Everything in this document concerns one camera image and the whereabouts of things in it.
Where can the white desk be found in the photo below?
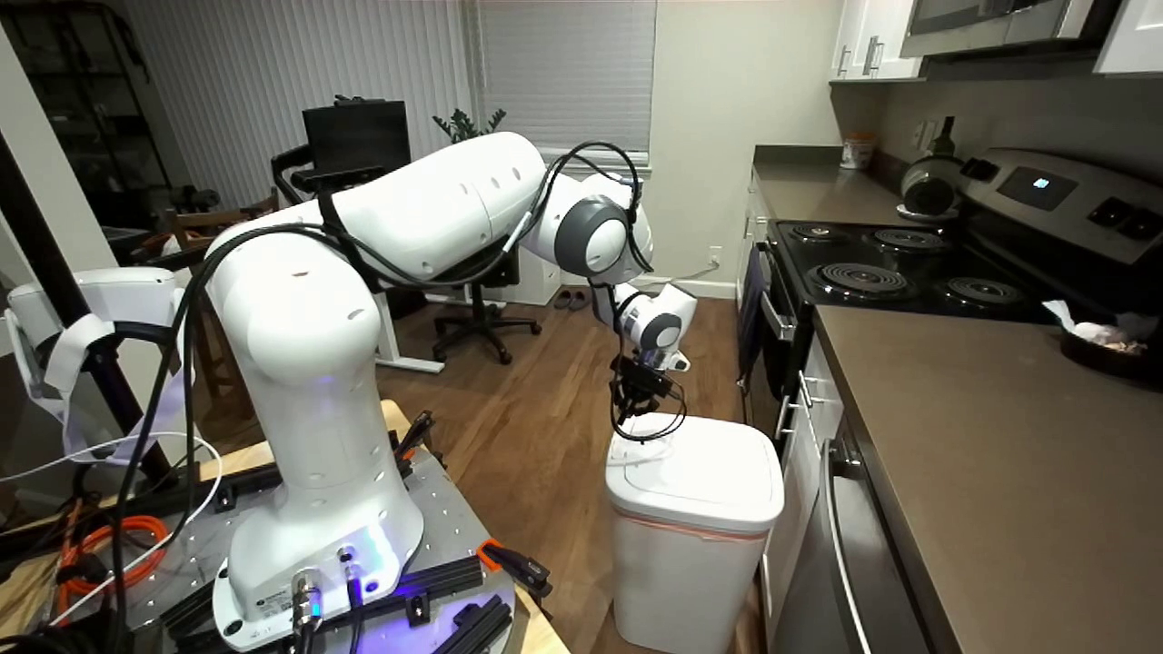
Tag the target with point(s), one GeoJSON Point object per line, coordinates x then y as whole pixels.
{"type": "Point", "coordinates": [403, 351]}

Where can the white window blind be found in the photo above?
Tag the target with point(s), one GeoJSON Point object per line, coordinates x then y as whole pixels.
{"type": "Point", "coordinates": [563, 65]}

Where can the white base cabinet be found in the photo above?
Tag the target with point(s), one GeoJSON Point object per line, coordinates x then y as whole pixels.
{"type": "Point", "coordinates": [815, 413]}

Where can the black shelf rack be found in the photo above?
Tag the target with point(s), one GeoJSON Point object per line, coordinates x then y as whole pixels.
{"type": "Point", "coordinates": [86, 110]}

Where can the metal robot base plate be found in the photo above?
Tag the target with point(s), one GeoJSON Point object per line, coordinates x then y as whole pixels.
{"type": "Point", "coordinates": [448, 508]}

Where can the stainless steel microwave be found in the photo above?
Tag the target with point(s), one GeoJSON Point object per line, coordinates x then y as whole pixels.
{"type": "Point", "coordinates": [984, 19]}

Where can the black clamp with orange tip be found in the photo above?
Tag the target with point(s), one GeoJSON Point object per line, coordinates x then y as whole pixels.
{"type": "Point", "coordinates": [514, 569]}

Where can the dark bowl with paper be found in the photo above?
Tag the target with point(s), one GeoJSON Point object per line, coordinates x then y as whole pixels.
{"type": "Point", "coordinates": [1110, 345]}

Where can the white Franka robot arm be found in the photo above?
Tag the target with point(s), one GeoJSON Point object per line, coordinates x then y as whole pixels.
{"type": "Point", "coordinates": [304, 329]}

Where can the black electric stove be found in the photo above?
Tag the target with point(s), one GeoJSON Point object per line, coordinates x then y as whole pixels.
{"type": "Point", "coordinates": [896, 259]}

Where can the black computer monitor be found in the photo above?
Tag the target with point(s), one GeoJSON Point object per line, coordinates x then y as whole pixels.
{"type": "Point", "coordinates": [356, 140]}

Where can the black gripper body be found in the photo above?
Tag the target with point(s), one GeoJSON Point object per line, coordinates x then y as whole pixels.
{"type": "Point", "coordinates": [640, 379]}

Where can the white wall outlet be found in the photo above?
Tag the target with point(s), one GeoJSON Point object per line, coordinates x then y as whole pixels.
{"type": "Point", "coordinates": [716, 254]}

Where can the white trash bin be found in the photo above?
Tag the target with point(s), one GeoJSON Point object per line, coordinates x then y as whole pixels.
{"type": "Point", "coordinates": [692, 545]}

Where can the white plastic stand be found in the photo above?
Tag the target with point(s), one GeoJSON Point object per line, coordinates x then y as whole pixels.
{"type": "Point", "coordinates": [121, 294]}

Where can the black office chair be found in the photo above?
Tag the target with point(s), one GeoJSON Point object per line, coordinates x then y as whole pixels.
{"type": "Point", "coordinates": [482, 310]}

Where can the small black clamp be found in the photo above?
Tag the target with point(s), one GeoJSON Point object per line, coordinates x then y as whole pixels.
{"type": "Point", "coordinates": [415, 436]}

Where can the white wall cabinet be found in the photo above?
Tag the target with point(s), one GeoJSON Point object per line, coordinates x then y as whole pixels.
{"type": "Point", "coordinates": [858, 37]}
{"type": "Point", "coordinates": [1139, 37]}

